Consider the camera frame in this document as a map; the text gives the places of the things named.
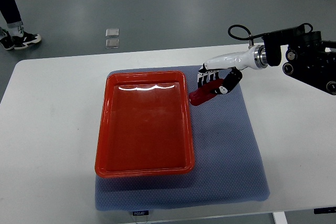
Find red plastic tray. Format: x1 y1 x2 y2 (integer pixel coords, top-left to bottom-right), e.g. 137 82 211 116
94 70 195 178

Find black table label right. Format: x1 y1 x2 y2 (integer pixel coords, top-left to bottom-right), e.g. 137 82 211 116
313 207 336 215

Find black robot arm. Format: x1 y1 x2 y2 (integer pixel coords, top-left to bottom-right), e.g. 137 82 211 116
252 23 335 95

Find metal floor plate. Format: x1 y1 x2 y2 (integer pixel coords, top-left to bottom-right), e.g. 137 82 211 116
106 28 119 37
106 38 120 49

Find black sneaker left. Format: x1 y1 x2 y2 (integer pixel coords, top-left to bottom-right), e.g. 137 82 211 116
1 27 14 50

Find upper metal floor plate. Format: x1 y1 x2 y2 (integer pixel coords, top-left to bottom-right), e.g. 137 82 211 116
106 28 119 37

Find black sneaker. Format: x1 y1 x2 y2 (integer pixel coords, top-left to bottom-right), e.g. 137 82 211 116
12 32 41 50
1 27 14 50

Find black table label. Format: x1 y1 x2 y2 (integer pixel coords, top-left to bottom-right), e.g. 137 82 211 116
313 207 336 215
132 210 149 216

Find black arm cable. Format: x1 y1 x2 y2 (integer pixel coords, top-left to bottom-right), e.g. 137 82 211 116
227 24 254 47

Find lower metal floor plate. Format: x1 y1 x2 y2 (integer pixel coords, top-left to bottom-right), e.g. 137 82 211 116
106 38 120 49

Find black table label left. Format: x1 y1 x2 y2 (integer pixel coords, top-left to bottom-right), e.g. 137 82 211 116
132 210 149 216

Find red pepper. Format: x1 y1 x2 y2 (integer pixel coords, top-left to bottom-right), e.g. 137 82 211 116
189 79 224 106

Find person leg dark trousers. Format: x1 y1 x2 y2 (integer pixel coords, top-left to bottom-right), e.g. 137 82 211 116
1 0 24 38

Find grey-blue mesh mat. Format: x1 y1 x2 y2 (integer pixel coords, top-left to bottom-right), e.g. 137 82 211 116
95 66 269 211

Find black sneaker right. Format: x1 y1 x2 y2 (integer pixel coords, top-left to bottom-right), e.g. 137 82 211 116
12 32 41 50

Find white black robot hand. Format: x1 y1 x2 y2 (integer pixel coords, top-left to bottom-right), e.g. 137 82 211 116
197 46 264 94

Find white table leg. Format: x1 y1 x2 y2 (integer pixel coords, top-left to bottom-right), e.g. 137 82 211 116
272 211 288 224

